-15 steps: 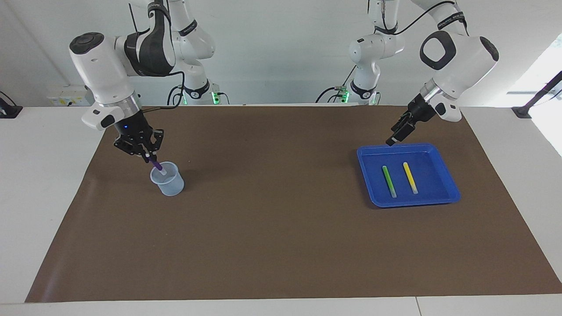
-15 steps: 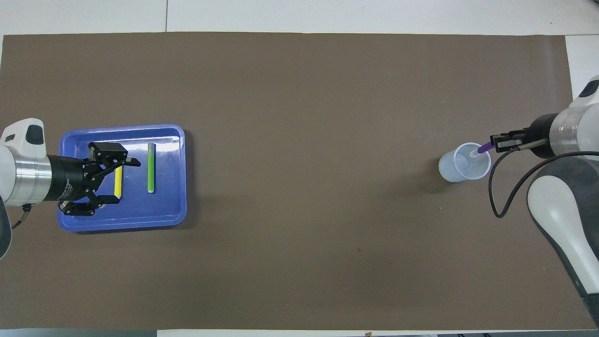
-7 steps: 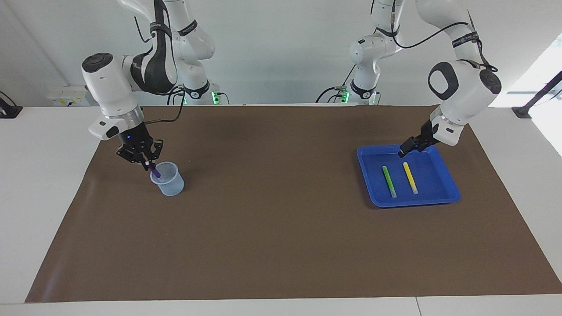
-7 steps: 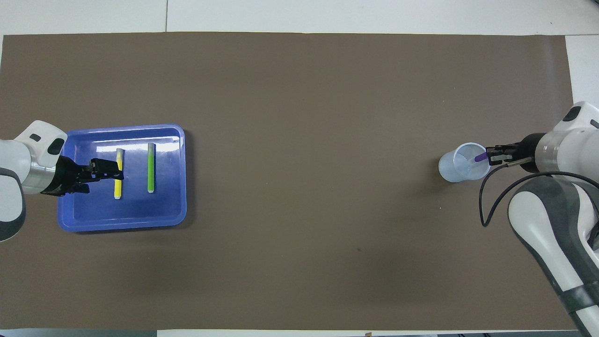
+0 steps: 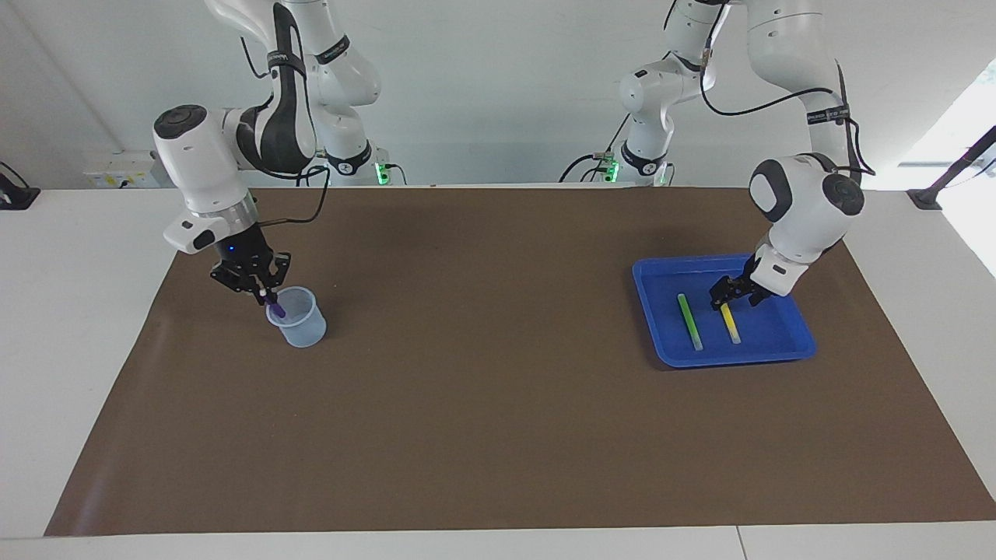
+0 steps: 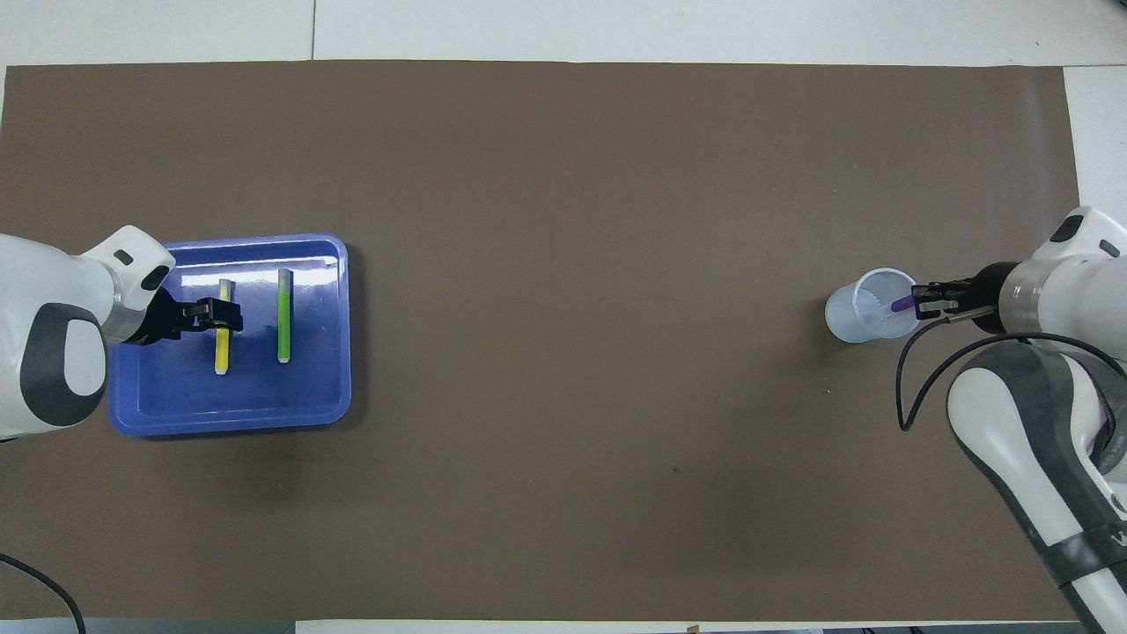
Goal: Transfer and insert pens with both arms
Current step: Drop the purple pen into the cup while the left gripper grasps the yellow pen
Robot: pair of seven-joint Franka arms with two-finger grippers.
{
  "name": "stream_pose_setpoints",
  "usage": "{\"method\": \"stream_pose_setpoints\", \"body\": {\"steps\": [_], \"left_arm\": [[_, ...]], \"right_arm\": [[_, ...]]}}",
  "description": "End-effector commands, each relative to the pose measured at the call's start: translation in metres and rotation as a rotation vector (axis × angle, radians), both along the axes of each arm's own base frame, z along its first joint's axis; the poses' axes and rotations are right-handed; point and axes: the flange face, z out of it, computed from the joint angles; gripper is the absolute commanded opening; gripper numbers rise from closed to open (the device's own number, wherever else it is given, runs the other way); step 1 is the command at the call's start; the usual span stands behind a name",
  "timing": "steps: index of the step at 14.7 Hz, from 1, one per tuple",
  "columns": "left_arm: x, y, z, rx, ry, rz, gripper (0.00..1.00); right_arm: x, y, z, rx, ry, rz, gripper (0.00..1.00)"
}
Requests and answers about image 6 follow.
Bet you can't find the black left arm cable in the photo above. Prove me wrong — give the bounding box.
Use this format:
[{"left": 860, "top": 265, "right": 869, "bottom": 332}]
[{"left": 0, "top": 553, "right": 87, "bottom": 634}]

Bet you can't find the green marker pen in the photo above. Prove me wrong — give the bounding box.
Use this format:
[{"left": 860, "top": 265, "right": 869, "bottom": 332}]
[{"left": 276, "top": 268, "right": 294, "bottom": 364}]

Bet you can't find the translucent plastic cup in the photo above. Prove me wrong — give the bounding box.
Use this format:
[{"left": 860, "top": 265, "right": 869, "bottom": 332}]
[{"left": 824, "top": 267, "right": 925, "bottom": 344}]

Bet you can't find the yellow marker pen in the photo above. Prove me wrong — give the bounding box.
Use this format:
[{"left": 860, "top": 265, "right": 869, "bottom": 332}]
[{"left": 214, "top": 278, "right": 235, "bottom": 376}]

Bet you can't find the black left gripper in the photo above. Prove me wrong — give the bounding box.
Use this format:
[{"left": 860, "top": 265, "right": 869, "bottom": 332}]
[{"left": 132, "top": 287, "right": 244, "bottom": 346}]

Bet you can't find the brown table mat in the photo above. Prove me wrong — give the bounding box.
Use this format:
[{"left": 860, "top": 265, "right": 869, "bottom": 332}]
[{"left": 0, "top": 60, "right": 1123, "bottom": 622}]

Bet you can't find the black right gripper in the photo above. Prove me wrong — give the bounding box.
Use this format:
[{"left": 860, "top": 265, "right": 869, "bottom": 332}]
[{"left": 913, "top": 262, "right": 1020, "bottom": 335}]

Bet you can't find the blue plastic tray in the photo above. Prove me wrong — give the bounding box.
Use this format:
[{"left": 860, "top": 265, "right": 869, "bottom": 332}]
[{"left": 107, "top": 232, "right": 352, "bottom": 439}]

